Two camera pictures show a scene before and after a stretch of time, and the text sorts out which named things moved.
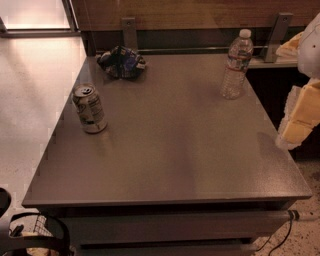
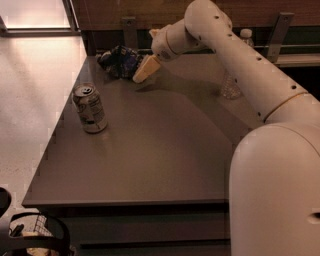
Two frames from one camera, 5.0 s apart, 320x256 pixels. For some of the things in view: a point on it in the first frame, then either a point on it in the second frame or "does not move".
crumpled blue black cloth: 121,63 does not move
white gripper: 310,53 -> 160,43
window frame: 73,32 does not move
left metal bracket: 129,32 does not move
